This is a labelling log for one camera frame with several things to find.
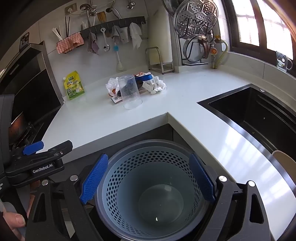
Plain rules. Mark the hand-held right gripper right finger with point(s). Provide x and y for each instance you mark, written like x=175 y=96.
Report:
x=202 y=179

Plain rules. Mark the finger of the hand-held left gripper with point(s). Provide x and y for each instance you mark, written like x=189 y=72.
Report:
x=46 y=162
x=33 y=147

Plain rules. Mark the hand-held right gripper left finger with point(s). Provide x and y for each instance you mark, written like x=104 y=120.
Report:
x=93 y=179

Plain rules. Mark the grey perforated plastic bin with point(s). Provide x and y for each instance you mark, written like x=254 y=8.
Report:
x=129 y=166

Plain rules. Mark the white paper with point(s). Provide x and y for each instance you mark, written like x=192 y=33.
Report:
x=157 y=85

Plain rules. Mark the person's left hand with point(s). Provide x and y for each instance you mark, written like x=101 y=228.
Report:
x=13 y=220

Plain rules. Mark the yellow seasoning pouch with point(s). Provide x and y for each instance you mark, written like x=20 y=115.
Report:
x=74 y=87

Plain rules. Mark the white printed paper card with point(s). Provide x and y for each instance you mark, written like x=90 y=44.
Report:
x=116 y=99

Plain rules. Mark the black kitchen sink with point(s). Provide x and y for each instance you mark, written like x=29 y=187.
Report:
x=252 y=111

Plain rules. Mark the beige rounded board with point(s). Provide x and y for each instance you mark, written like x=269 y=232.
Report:
x=285 y=164

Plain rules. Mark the clear plastic cup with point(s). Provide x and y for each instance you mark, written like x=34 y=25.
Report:
x=129 y=92

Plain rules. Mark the clear plastic bag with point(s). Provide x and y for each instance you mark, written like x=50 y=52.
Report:
x=112 y=83

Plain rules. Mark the pink dish cloth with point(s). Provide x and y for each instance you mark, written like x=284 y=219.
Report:
x=69 y=44

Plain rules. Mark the bundle of white chopsticks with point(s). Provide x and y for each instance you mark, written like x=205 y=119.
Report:
x=57 y=33

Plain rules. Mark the black chopsticks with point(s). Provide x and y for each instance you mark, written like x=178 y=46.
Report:
x=68 y=25

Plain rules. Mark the red and white snack wrapper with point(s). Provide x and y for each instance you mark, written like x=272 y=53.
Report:
x=139 y=74

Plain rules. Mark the purple grey rag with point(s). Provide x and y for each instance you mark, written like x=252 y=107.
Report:
x=93 y=45

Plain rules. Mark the white and blue bottle brush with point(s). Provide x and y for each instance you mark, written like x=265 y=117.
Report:
x=119 y=64

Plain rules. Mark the steel cutting board rack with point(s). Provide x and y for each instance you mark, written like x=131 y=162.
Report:
x=161 y=68

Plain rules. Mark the steel spoon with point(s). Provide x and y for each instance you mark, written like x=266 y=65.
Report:
x=106 y=47

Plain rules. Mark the orange gas valve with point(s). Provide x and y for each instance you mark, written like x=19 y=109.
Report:
x=213 y=51

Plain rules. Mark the steel pot lid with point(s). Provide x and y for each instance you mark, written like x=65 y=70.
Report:
x=195 y=49

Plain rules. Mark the hanging steel ladle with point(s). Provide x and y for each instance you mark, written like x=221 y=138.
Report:
x=86 y=9

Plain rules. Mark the grey hanging cloth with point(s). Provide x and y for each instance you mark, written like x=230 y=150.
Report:
x=120 y=34

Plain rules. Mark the clear cartoon print mug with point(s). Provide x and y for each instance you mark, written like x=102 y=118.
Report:
x=282 y=61

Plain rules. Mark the white hanging cloth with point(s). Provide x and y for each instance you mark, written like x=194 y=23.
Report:
x=136 y=34

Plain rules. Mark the white cutting board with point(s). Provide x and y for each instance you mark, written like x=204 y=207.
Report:
x=160 y=32

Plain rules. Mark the steel steamer basket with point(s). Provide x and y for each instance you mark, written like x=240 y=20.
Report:
x=196 y=17

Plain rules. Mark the dark framed window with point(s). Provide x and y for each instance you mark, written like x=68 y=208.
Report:
x=254 y=25

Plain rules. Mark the white wall socket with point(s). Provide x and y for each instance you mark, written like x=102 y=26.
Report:
x=71 y=8

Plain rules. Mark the black wall hook rail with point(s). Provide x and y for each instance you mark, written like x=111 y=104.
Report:
x=120 y=23

